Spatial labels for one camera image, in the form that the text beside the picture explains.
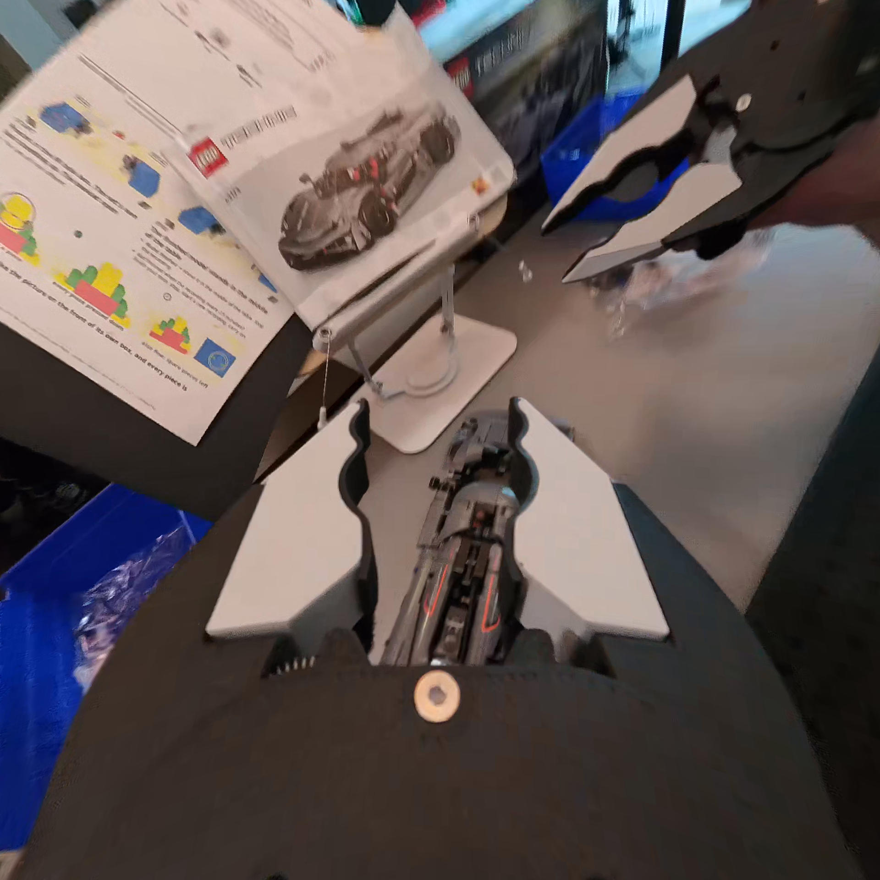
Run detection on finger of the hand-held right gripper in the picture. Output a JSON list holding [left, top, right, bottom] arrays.
[[561, 161, 743, 284], [540, 72, 699, 236]]

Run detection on lego car model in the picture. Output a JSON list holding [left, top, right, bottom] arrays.
[[378, 409, 575, 666]]

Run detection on blue plastic bin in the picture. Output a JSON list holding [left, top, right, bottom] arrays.
[[539, 89, 688, 224]]

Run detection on black perforated pad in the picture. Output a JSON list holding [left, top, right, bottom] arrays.
[[746, 371, 880, 880]]

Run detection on crumpled clear parts bags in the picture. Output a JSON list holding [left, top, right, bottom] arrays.
[[72, 526, 197, 688]]

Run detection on black lego set box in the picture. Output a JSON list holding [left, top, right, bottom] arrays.
[[443, 0, 609, 200]]

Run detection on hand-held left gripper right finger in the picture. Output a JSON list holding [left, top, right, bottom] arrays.
[[507, 396, 671, 666]]

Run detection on blue bin with white label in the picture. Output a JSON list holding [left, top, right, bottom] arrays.
[[0, 481, 214, 850]]

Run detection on white metal book stand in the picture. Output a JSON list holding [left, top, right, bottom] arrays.
[[296, 196, 518, 456]]

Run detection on printed task instruction sheet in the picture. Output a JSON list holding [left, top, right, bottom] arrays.
[[0, 0, 441, 446]]

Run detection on black sheet holder board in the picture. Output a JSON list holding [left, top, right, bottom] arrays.
[[0, 313, 314, 522]]

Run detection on lego instruction booklet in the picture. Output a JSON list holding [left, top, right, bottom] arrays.
[[165, 10, 518, 331]]

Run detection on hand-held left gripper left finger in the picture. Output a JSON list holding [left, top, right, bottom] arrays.
[[205, 397, 379, 650]]

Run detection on clear bag of lego parts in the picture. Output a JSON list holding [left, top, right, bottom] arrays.
[[588, 230, 774, 341]]

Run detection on person's right hand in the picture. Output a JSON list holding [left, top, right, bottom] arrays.
[[746, 120, 880, 248]]

